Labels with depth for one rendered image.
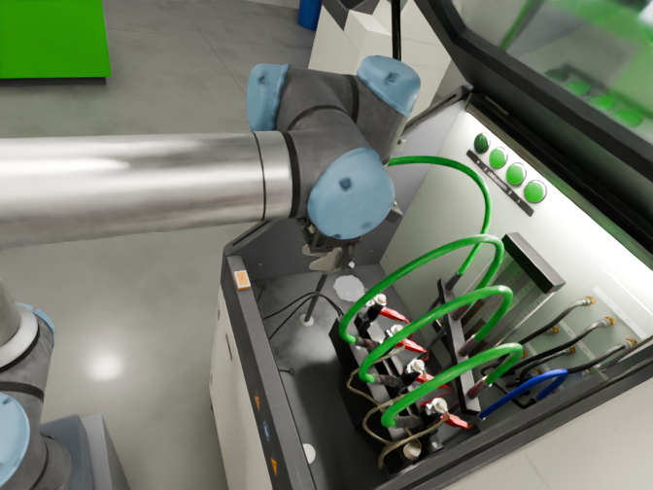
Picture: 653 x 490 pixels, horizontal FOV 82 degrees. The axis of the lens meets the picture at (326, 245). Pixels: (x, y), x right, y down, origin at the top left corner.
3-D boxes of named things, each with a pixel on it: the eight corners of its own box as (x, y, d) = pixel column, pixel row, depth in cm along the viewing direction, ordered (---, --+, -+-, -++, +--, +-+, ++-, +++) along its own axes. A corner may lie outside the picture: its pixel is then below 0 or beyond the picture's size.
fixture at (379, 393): (321, 347, 102) (336, 316, 92) (353, 340, 106) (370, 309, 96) (376, 485, 82) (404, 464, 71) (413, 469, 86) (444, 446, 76)
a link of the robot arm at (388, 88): (346, 45, 43) (408, 56, 46) (322, 131, 50) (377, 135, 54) (372, 76, 38) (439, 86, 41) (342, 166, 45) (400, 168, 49)
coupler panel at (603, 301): (495, 358, 87) (595, 271, 66) (505, 355, 88) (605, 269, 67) (533, 413, 79) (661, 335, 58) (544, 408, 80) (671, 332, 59)
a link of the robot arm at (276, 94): (271, 96, 33) (380, 108, 37) (249, 46, 40) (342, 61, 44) (259, 170, 38) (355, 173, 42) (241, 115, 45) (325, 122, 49)
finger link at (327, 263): (299, 276, 66) (312, 238, 59) (329, 271, 68) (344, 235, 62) (305, 290, 64) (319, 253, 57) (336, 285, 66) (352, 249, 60)
